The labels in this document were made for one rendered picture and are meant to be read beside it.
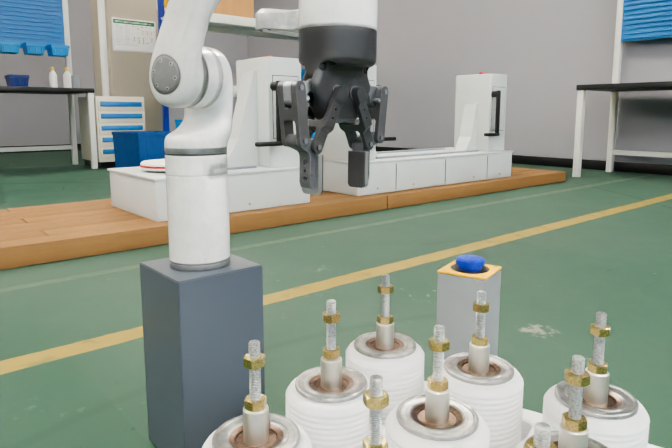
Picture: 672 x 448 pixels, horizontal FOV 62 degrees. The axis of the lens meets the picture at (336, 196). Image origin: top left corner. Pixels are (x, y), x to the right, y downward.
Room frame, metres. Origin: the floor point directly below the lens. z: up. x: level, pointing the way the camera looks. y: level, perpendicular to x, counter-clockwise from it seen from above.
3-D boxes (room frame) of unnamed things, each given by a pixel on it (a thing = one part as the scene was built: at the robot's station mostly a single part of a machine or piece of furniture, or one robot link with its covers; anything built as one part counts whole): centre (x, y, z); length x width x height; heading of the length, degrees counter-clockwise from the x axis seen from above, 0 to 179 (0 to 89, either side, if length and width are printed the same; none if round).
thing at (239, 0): (5.75, 1.22, 1.70); 0.71 x 0.54 x 0.51; 134
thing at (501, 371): (0.59, -0.16, 0.25); 0.08 x 0.08 x 0.01
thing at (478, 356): (0.59, -0.16, 0.26); 0.02 x 0.02 x 0.03
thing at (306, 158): (0.52, 0.03, 0.49); 0.03 x 0.01 x 0.05; 139
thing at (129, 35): (6.43, 2.24, 1.38); 0.49 x 0.01 x 0.35; 131
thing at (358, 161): (0.58, -0.02, 0.47); 0.02 x 0.01 x 0.04; 49
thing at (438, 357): (0.49, -0.09, 0.30); 0.01 x 0.01 x 0.08
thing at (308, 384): (0.55, 0.00, 0.25); 0.08 x 0.08 x 0.01
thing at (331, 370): (0.55, 0.00, 0.26); 0.02 x 0.02 x 0.03
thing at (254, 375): (0.45, 0.07, 0.30); 0.01 x 0.01 x 0.08
